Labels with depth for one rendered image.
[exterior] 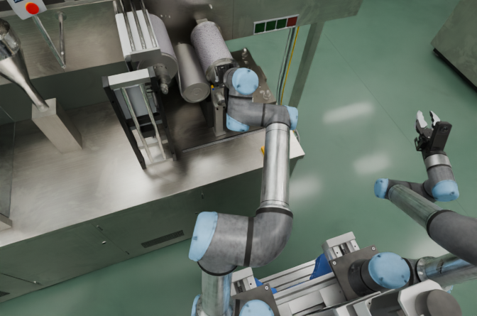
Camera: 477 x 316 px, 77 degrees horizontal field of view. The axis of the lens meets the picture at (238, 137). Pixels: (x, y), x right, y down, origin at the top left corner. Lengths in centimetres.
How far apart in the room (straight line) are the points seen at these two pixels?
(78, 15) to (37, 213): 82
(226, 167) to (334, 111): 173
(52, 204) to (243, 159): 84
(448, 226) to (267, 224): 46
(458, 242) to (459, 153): 231
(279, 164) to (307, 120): 197
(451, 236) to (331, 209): 155
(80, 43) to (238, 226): 107
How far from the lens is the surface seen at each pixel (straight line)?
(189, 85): 125
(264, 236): 73
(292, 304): 144
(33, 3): 102
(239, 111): 91
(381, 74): 348
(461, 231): 92
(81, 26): 144
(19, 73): 126
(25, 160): 168
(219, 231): 72
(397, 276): 124
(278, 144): 85
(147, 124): 123
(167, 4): 141
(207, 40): 132
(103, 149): 155
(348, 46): 366
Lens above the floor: 213
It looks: 56 degrees down
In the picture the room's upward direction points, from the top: 4 degrees clockwise
